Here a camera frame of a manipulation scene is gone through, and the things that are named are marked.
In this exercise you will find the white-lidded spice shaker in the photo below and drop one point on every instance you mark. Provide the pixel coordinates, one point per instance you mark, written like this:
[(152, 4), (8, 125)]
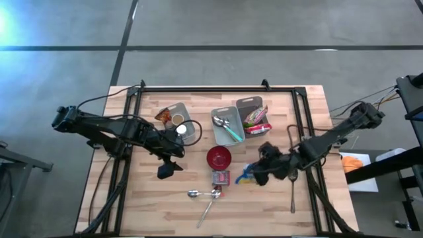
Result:
[(181, 129)]

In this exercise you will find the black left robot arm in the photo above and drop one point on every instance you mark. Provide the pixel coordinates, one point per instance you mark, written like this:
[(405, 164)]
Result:
[(99, 125)]

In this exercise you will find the white sheet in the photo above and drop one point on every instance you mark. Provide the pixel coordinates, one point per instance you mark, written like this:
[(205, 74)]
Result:
[(363, 183)]

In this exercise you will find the light grey plastic bin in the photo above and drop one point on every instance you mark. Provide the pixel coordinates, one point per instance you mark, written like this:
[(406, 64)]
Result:
[(190, 130), (219, 137)]

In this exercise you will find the orange cloth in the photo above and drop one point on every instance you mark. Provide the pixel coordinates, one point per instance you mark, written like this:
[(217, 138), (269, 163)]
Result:
[(352, 164)]

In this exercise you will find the small black floor device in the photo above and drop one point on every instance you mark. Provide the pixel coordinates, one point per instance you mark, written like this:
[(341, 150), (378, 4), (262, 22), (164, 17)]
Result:
[(403, 225)]

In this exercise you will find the black aluminium rig frame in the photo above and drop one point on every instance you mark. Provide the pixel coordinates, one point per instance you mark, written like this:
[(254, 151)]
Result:
[(181, 89)]

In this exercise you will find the white plastic container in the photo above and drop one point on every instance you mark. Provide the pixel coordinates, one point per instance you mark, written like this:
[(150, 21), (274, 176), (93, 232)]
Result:
[(390, 153)]

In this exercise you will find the small cork-stoppered glass jar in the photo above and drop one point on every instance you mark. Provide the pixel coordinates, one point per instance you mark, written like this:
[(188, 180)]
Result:
[(169, 125)]

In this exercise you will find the red snack packet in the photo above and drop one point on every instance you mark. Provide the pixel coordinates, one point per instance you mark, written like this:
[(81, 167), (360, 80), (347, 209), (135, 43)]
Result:
[(259, 129)]

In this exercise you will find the dark grey plastic bin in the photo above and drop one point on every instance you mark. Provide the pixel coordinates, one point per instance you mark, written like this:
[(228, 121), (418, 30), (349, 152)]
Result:
[(239, 109)]

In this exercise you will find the green and pink snack packet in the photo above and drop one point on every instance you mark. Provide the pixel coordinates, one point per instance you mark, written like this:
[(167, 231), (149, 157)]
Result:
[(256, 115)]

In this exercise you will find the black metal stand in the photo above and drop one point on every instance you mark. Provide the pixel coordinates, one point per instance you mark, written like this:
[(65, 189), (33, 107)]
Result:
[(33, 162)]

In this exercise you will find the orange snack packet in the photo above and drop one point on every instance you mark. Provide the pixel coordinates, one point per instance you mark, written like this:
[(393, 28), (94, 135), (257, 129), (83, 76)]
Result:
[(163, 116)]

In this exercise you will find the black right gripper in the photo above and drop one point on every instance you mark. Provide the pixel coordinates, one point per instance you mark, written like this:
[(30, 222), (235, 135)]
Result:
[(281, 163)]

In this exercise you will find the long silver spoon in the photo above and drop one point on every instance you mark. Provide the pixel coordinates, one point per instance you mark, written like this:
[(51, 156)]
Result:
[(208, 210)]

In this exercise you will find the yellow and blue snack packet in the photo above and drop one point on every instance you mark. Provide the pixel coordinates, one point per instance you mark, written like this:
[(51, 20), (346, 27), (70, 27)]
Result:
[(243, 178)]

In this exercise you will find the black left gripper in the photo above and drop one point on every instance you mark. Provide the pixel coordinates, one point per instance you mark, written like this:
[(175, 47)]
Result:
[(167, 143)]

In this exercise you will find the red and black bowl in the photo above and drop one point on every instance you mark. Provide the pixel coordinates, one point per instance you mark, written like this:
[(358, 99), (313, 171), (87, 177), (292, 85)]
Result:
[(218, 158)]

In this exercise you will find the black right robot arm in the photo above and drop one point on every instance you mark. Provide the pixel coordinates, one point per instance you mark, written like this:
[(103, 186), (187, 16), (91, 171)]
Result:
[(337, 135)]

